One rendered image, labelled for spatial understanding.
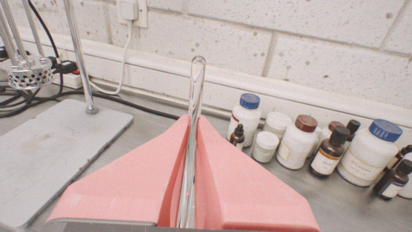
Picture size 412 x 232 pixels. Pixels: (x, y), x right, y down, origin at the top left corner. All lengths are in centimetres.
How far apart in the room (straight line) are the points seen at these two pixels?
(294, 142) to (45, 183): 45
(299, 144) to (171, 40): 41
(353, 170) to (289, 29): 33
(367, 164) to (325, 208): 12
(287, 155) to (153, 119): 32
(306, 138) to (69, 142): 47
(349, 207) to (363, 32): 35
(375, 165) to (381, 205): 8
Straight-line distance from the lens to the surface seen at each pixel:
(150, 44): 65
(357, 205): 51
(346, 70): 60
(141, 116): 57
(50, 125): 58
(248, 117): 45
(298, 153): 47
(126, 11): 63
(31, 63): 45
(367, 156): 51
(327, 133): 53
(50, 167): 48
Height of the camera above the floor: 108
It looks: 34 degrees down
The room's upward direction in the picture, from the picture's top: 8 degrees clockwise
